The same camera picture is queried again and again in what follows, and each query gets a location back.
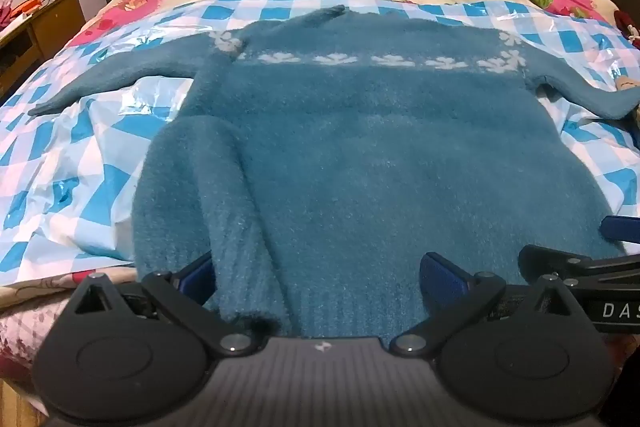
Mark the blue checked plastic sheet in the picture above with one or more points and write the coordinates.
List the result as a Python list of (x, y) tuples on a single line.
[(50, 187)]

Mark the teal knitted sweater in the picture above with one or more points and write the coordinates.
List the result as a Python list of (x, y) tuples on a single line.
[(350, 157)]

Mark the wooden desk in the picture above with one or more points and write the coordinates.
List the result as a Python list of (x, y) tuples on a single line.
[(55, 24)]

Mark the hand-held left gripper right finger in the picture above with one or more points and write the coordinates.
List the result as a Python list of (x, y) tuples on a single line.
[(442, 277)]

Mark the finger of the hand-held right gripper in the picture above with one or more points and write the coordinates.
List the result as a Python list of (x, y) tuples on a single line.
[(622, 233), (575, 262)]

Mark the pink plastic bag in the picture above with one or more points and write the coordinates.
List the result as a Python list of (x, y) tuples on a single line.
[(6, 9)]

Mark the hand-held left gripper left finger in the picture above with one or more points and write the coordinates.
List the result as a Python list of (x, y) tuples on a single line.
[(196, 279)]

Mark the dark red cloth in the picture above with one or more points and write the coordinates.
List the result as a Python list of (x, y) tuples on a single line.
[(627, 23)]

